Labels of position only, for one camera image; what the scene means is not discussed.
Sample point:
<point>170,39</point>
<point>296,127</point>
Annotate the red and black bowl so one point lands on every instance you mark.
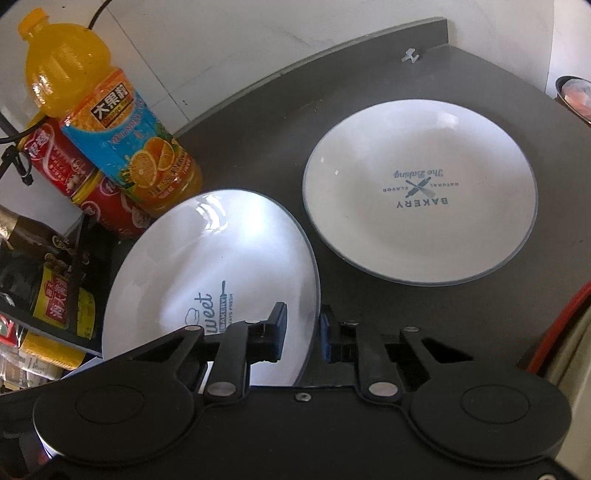
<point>557,333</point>

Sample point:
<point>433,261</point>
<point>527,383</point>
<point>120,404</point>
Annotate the red can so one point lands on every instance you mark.
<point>108,205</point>
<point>56,158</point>

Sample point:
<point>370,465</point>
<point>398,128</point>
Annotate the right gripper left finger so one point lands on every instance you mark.
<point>241,345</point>

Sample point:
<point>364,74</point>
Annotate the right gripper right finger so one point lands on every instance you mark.
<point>359,344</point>

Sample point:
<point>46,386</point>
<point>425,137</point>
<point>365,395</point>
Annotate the cream bowl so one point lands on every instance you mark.
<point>567,349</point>

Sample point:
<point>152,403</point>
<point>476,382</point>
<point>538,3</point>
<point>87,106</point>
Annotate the small bowl with packets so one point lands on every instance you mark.
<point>574,93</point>

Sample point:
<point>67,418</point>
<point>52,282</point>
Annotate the black metal shelf rack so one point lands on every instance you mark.
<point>94,246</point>

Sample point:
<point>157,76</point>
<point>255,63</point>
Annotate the white Sweet bakery plate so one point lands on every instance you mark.
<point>214,260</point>

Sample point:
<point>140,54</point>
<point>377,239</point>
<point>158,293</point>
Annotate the upper red can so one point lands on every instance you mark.
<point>56,158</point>

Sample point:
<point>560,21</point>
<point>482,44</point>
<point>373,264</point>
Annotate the dark brown sauce bottle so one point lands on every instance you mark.
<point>32,244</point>

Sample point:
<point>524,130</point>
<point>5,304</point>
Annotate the lower red can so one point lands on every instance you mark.
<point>108,205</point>

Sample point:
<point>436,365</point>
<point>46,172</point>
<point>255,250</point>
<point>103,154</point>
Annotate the small white Bakery plate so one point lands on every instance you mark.
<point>421,192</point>

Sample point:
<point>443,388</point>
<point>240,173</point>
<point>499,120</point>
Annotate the orange juice bottle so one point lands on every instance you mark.
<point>71,77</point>

